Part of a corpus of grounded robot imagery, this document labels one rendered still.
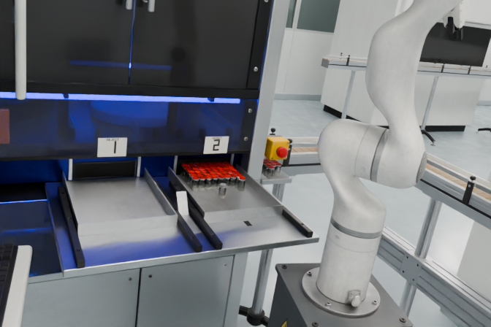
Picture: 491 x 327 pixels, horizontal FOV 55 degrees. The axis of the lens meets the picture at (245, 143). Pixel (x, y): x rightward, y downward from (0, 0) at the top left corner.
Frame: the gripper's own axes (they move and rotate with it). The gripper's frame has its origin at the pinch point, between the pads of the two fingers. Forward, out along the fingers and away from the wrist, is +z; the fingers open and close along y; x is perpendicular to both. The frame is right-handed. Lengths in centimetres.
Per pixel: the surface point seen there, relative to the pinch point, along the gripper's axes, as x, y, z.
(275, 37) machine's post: 51, -18, -10
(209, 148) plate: 64, -53, 9
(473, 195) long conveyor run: -7, -12, 63
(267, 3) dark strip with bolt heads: 52, -14, -20
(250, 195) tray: 50, -58, 24
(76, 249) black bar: 56, -105, -17
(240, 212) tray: 42, -70, 13
